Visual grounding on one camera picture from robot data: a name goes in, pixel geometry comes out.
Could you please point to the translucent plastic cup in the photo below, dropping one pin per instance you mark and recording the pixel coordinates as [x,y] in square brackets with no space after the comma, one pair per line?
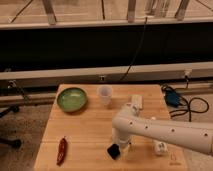
[105,94]

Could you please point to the black eraser block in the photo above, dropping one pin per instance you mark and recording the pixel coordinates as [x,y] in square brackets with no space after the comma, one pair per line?
[114,151]

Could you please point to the white plastic bottle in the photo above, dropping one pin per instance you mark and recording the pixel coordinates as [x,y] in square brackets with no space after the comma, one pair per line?
[160,148]

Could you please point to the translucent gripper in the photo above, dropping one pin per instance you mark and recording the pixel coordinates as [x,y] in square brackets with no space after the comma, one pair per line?
[124,148]

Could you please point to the green ceramic bowl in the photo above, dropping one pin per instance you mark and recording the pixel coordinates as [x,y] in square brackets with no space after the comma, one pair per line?
[72,99]

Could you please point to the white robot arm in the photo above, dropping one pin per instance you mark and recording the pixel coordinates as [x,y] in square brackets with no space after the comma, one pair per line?
[190,135]

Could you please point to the wooden table board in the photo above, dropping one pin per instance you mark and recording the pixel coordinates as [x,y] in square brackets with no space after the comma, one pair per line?
[89,133]

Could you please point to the dried red chili pepper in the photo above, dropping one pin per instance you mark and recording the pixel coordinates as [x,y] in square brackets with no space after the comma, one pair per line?
[61,151]

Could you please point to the white rectangular block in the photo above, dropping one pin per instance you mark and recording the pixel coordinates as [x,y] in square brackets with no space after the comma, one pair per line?
[137,100]

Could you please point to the blue power adapter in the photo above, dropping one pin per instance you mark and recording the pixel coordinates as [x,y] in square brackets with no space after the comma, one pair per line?
[172,98]

